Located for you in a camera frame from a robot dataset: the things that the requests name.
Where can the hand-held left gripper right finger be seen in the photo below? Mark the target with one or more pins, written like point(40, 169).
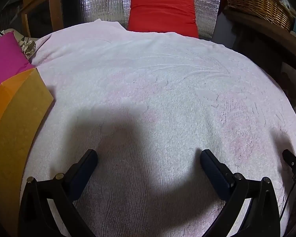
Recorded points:
point(213, 175)

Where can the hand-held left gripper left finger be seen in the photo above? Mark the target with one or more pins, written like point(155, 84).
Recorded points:
point(85, 172)

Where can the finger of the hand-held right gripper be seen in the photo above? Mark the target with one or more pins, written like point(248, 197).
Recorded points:
point(291, 161)

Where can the orange cardboard box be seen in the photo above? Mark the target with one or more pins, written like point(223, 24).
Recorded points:
point(19, 128)

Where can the pale pink towel blanket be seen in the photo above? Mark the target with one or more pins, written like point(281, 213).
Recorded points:
point(150, 79)

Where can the dark wooden shelf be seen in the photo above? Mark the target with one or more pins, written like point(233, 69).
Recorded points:
point(261, 32)

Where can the magenta cushion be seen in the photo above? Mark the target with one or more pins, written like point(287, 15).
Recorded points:
point(5, 59)

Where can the patterned cloth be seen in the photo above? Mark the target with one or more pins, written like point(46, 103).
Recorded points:
point(27, 45)

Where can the wicker basket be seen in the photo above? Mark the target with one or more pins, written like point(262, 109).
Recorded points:
point(261, 5)

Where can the red cushion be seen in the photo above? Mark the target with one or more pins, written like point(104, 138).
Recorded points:
point(162, 14)

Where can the silver foil mat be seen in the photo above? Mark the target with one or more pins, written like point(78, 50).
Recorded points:
point(101, 2)

